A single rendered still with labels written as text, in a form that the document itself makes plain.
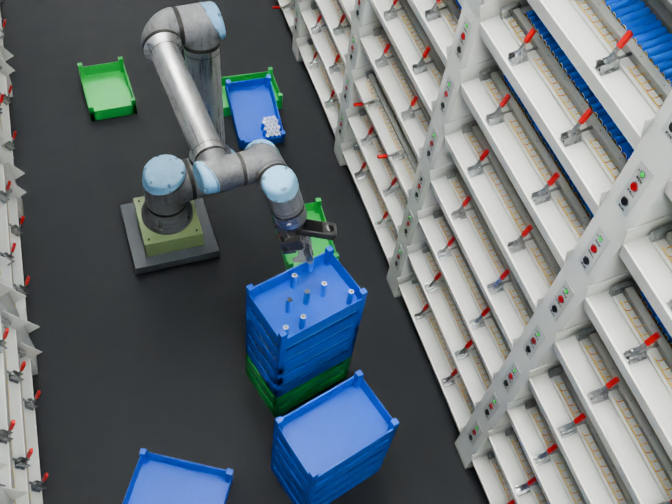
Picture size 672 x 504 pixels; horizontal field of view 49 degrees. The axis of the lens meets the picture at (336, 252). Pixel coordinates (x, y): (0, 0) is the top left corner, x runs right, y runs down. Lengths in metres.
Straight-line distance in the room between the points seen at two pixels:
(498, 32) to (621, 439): 0.99
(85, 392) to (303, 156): 1.36
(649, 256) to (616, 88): 0.33
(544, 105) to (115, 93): 2.27
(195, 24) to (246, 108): 1.10
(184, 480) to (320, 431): 0.52
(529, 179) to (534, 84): 0.23
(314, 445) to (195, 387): 0.60
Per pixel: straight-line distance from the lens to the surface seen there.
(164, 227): 2.79
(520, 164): 1.89
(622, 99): 1.52
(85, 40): 3.87
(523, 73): 1.82
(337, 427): 2.24
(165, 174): 2.65
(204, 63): 2.41
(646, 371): 1.65
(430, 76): 2.35
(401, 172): 2.60
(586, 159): 1.67
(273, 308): 2.22
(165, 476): 2.53
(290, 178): 1.90
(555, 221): 1.79
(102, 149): 3.33
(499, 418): 2.25
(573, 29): 1.65
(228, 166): 1.96
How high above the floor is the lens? 2.38
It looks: 54 degrees down
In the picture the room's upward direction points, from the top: 10 degrees clockwise
